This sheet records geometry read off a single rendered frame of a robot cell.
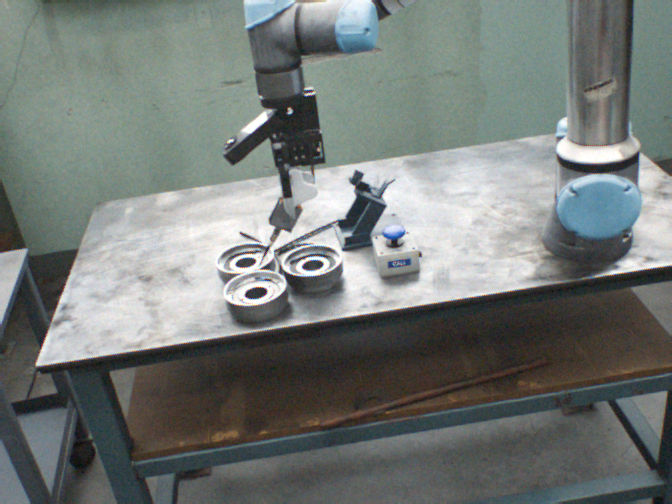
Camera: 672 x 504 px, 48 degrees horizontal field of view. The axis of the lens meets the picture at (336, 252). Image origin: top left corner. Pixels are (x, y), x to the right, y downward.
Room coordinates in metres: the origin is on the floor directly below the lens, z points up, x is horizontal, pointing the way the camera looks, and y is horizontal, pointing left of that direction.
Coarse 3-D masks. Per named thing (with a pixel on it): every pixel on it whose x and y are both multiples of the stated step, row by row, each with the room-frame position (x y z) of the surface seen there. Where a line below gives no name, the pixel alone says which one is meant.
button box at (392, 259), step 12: (372, 240) 1.17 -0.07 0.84; (384, 240) 1.15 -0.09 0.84; (408, 240) 1.14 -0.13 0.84; (384, 252) 1.11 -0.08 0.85; (396, 252) 1.10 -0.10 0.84; (408, 252) 1.10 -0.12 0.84; (420, 252) 1.14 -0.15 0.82; (384, 264) 1.10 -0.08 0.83; (396, 264) 1.10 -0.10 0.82; (408, 264) 1.10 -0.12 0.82; (384, 276) 1.10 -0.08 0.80
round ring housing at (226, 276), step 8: (232, 248) 1.21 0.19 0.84; (240, 248) 1.21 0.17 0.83; (248, 248) 1.21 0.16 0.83; (256, 248) 1.21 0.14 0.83; (264, 248) 1.20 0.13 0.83; (224, 256) 1.19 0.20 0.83; (240, 256) 1.19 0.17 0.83; (248, 256) 1.18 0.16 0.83; (256, 256) 1.18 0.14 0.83; (272, 256) 1.15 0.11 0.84; (216, 264) 1.15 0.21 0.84; (232, 264) 1.16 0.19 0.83; (240, 264) 1.18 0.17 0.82; (248, 264) 1.18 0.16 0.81; (256, 264) 1.15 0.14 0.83; (264, 264) 1.13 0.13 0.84; (272, 264) 1.14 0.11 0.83; (224, 272) 1.12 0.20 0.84; (232, 272) 1.12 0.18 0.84; (240, 272) 1.11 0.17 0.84; (224, 280) 1.13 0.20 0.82
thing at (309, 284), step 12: (300, 252) 1.17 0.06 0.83; (312, 252) 1.17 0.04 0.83; (324, 252) 1.17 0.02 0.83; (336, 252) 1.15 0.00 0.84; (288, 264) 1.14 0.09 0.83; (300, 264) 1.13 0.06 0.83; (312, 264) 1.14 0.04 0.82; (324, 264) 1.12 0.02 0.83; (336, 264) 1.12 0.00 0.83; (288, 276) 1.09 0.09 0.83; (300, 276) 1.08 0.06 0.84; (312, 276) 1.07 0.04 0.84; (324, 276) 1.07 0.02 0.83; (336, 276) 1.09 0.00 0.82; (300, 288) 1.09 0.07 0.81; (312, 288) 1.07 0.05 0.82; (324, 288) 1.08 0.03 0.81
